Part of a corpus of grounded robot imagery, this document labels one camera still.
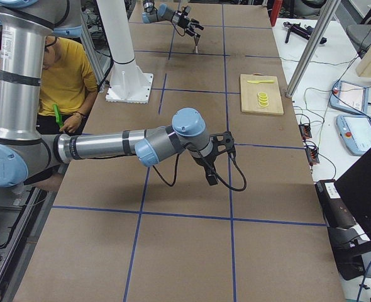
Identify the steel jigger cup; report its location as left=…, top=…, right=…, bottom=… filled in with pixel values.
left=193, top=34, right=200, bottom=54

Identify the yellow plastic knife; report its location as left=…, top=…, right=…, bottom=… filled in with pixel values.
left=246, top=79, right=275, bottom=84

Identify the wooden cutting board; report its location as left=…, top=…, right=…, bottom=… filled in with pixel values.
left=240, top=74, right=284, bottom=116

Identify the black handheld tool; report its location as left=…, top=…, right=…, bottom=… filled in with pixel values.
left=283, top=21, right=314, bottom=43

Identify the black box with label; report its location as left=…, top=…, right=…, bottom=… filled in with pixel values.
left=315, top=179, right=356, bottom=230

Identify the person in yellow shirt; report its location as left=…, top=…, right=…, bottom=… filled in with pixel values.
left=36, top=36, right=98, bottom=135

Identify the black computer monitor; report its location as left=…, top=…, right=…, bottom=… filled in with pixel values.
left=335, top=148, right=371, bottom=239

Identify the lower teach pendant tablet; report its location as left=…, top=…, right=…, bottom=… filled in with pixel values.
left=336, top=115, right=371, bottom=156

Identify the teach pendant tablet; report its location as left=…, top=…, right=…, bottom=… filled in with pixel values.
left=329, top=80, right=369, bottom=115
left=336, top=115, right=371, bottom=156

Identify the upper teach pendant tablet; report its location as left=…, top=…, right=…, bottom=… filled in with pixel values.
left=329, top=80, right=369, bottom=115

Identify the green plastic tool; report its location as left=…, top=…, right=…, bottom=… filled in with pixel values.
left=53, top=104, right=64, bottom=129

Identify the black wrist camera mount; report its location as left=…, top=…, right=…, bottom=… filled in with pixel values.
left=210, top=131, right=236, bottom=159

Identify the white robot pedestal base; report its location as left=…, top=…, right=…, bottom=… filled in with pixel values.
left=97, top=0, right=153, bottom=104

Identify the aluminium frame post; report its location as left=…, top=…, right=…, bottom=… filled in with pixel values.
left=285, top=0, right=341, bottom=98

